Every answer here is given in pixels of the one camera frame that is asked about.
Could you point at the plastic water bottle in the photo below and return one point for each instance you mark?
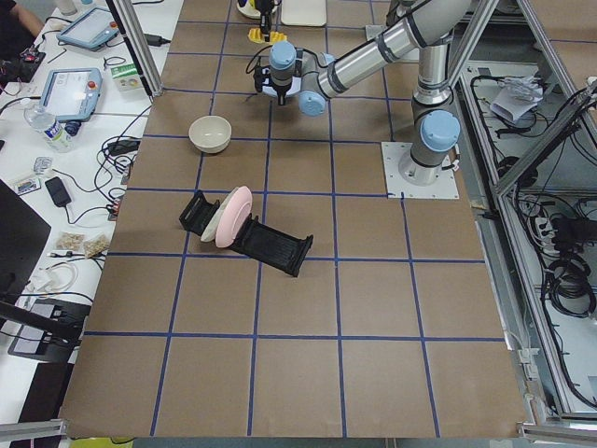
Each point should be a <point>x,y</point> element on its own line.
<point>47,125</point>

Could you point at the snack bag right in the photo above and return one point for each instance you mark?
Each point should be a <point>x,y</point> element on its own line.
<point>94,246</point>

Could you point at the crumpled white paper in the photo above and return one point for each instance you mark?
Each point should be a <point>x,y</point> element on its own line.
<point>518,95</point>

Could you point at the blue plate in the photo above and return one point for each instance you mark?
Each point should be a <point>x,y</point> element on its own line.
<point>273,86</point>

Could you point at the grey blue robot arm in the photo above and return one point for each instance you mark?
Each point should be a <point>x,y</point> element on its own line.
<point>422,25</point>

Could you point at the snack bag left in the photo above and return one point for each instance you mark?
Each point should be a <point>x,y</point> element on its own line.
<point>70,241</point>

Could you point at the cream rectangular tray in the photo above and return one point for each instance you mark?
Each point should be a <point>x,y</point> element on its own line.
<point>304,13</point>

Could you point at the yellow bread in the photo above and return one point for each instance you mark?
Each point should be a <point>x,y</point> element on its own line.
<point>255,35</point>

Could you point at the far teach pendant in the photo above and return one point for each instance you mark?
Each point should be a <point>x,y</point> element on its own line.
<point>90,31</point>

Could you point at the aluminium frame post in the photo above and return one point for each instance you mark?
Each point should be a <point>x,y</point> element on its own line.
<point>131,30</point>

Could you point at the green white box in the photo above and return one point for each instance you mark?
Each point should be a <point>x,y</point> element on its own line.
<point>126,77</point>

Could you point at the white plate with fruit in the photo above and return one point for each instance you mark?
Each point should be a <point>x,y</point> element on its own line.
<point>247,9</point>

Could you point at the snack bag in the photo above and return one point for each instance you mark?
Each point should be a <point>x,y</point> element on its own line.
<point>94,246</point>
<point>70,241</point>

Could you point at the black dish rack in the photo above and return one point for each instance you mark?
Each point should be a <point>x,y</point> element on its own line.
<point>255,239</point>

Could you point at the cream plate in rack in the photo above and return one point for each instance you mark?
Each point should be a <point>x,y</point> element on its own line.
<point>209,233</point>

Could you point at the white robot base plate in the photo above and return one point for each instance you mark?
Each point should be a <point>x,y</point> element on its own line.
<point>404,179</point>

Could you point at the black monitor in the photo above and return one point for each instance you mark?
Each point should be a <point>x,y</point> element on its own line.
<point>24,235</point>

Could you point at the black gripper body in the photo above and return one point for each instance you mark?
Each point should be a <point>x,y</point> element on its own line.
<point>281,89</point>

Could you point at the black power adapter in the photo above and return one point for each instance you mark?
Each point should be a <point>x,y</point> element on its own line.
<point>58,192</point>

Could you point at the near teach pendant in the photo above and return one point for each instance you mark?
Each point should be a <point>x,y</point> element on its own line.
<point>72,94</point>

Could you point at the small card box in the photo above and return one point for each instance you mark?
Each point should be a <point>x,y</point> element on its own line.
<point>26,185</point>

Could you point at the teach pendant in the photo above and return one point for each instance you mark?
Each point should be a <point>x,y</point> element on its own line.
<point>90,31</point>
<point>72,94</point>

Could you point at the beige bowl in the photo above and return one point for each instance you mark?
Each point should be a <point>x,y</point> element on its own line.
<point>210,134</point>

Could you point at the pink plate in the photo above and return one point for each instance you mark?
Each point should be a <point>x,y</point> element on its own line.
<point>237,208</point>

